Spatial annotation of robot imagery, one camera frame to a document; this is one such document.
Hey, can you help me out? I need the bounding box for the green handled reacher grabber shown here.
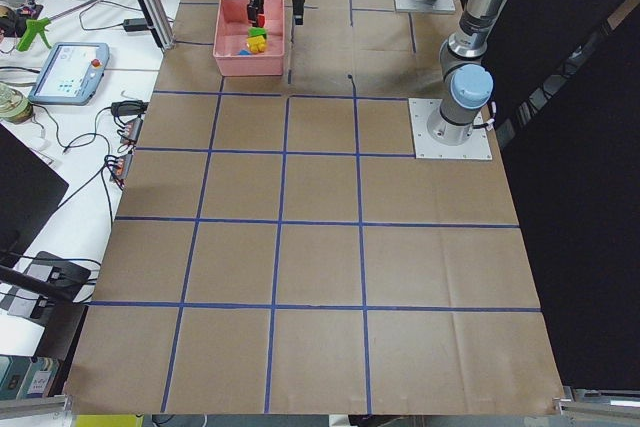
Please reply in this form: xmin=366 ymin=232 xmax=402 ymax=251
xmin=16 ymin=0 xmax=104 ymax=52

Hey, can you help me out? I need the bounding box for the black monitor stand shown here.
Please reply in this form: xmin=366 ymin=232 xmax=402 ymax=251
xmin=1 ymin=235 xmax=91 ymax=302

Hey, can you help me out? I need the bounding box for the teach pendant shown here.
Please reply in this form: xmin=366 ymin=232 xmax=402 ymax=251
xmin=28 ymin=42 xmax=110 ymax=106

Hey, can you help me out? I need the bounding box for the yellow block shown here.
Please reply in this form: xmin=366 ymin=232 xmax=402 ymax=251
xmin=246 ymin=35 xmax=268 ymax=55

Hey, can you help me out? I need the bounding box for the green block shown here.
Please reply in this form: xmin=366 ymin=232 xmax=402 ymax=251
xmin=248 ymin=27 xmax=268 ymax=39

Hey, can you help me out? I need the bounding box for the pink plastic box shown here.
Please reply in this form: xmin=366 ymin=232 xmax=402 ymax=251
xmin=213 ymin=0 xmax=285 ymax=77

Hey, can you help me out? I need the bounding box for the small black power adapter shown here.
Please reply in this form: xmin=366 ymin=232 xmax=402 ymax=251
xmin=122 ymin=18 xmax=149 ymax=32

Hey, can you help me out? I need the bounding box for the usb hub with cables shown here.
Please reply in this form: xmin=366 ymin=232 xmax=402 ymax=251
xmin=105 ymin=115 xmax=143 ymax=190

